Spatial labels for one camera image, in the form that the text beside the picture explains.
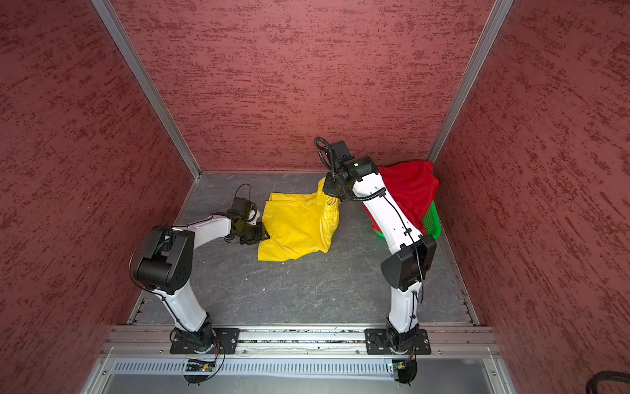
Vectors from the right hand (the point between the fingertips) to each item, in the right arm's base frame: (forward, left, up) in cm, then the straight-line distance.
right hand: (330, 195), depth 81 cm
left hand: (-3, +26, -23) cm, 35 cm away
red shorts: (+14, -36, -12) cm, 40 cm away
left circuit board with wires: (-45, +42, -28) cm, 68 cm away
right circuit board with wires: (-46, -21, -27) cm, 58 cm away
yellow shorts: (+4, +13, -24) cm, 28 cm away
